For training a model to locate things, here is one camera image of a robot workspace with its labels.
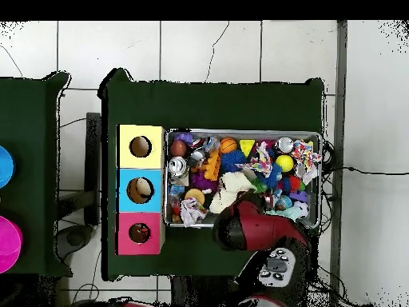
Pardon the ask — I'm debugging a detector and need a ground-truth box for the black cable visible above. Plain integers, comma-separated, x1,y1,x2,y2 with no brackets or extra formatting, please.
320,140,409,176

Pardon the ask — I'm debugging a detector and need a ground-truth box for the globe print ball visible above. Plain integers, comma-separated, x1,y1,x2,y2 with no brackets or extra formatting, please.
276,195,293,210

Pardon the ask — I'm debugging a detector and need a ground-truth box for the dark green tablecloth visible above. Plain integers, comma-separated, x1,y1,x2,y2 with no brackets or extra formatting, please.
0,71,73,277
97,68,325,282

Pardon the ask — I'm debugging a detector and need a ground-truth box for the orange plastic block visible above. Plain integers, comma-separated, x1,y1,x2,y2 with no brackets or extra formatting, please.
203,150,222,181

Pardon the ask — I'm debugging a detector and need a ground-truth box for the clear mesh bin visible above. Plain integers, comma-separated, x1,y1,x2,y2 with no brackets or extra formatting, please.
163,128,323,229

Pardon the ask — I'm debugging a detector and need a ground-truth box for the silver drink can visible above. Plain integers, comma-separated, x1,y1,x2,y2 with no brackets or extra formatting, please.
168,156,189,178

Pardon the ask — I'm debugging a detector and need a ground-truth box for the brown football toy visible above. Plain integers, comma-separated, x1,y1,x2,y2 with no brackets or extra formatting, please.
169,139,188,157

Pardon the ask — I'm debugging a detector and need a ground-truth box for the purple spiky toy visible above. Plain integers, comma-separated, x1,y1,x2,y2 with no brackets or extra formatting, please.
191,172,219,192

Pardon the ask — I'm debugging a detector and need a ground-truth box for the blue spiky ball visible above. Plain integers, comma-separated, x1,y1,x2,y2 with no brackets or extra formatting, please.
220,150,248,173

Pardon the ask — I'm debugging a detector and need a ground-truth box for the magenta bowl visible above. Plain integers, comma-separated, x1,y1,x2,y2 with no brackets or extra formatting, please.
0,215,23,274

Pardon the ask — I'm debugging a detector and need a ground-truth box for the blue bowl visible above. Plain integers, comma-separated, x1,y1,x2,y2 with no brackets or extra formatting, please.
0,145,16,189

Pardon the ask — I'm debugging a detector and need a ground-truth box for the wooden box with three holes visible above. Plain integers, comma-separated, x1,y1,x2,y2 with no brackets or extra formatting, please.
114,123,166,256

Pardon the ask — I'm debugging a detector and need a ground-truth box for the blue fuzzy ball with eyes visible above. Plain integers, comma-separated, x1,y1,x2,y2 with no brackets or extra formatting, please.
256,162,283,189

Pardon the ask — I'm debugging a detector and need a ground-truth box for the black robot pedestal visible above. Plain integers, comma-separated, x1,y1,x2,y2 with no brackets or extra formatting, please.
170,275,244,307

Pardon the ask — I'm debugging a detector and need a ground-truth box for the mint knitted cloth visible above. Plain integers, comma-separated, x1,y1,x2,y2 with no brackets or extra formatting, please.
266,205,303,222

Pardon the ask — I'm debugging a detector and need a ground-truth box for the orange basketball toy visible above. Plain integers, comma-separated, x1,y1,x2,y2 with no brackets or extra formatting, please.
220,137,238,154

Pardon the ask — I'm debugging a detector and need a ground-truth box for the cream muslin cloth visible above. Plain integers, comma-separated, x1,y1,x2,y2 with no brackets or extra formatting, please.
208,171,257,214

